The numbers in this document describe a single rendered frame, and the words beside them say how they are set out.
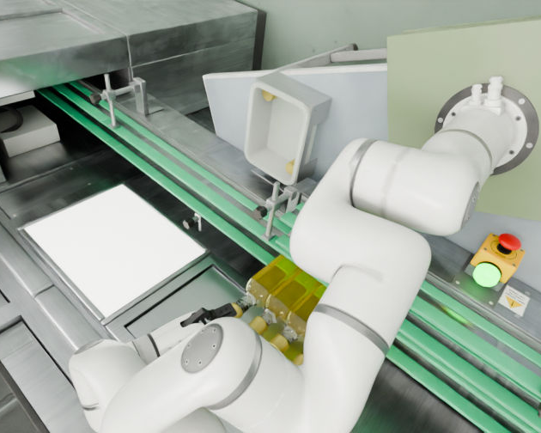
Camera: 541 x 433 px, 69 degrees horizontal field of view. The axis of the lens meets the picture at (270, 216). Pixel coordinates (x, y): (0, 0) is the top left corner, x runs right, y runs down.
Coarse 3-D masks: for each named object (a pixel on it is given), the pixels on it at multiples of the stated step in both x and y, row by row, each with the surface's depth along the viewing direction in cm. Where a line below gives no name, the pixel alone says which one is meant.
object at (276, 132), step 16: (256, 96) 94; (288, 96) 87; (256, 112) 98; (272, 112) 101; (288, 112) 98; (304, 112) 85; (256, 128) 101; (272, 128) 104; (288, 128) 100; (304, 128) 88; (256, 144) 105; (272, 144) 107; (288, 144) 103; (256, 160) 104; (272, 160) 105; (288, 160) 105; (272, 176) 102; (288, 176) 101
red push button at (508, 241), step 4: (500, 236) 74; (504, 236) 74; (508, 236) 74; (512, 236) 74; (500, 240) 74; (504, 240) 73; (508, 240) 73; (512, 240) 73; (516, 240) 73; (504, 244) 73; (508, 244) 72; (512, 244) 72; (516, 244) 72; (520, 244) 73; (504, 248) 74; (508, 248) 73; (512, 248) 72; (516, 248) 72
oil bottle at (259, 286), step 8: (280, 256) 93; (272, 264) 91; (280, 264) 91; (288, 264) 92; (264, 272) 89; (272, 272) 89; (280, 272) 89; (288, 272) 90; (256, 280) 87; (264, 280) 87; (272, 280) 88; (280, 280) 88; (248, 288) 86; (256, 288) 86; (264, 288) 86; (272, 288) 86; (256, 296) 85; (264, 296) 85; (256, 304) 86
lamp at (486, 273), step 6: (480, 264) 75; (486, 264) 74; (492, 264) 74; (480, 270) 74; (486, 270) 73; (492, 270) 73; (498, 270) 73; (474, 276) 75; (480, 276) 74; (486, 276) 73; (492, 276) 73; (498, 276) 73; (480, 282) 74; (486, 282) 74; (492, 282) 73
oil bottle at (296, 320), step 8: (320, 288) 88; (312, 296) 86; (320, 296) 86; (304, 304) 84; (312, 304) 84; (296, 312) 83; (304, 312) 83; (288, 320) 82; (296, 320) 81; (304, 320) 81; (296, 328) 80; (304, 328) 80; (296, 336) 81; (304, 336) 81
